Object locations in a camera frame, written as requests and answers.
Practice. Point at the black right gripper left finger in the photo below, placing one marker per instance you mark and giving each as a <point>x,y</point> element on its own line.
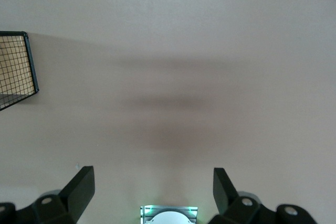
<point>78,192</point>

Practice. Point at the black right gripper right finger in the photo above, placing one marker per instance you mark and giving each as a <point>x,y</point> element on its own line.
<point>225,195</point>

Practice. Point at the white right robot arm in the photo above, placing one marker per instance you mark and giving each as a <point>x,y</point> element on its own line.
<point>169,218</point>

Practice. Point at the wooden shelf insert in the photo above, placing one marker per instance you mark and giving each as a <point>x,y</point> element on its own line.
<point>13,64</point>

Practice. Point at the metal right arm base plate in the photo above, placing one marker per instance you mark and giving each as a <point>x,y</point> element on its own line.
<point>146,213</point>

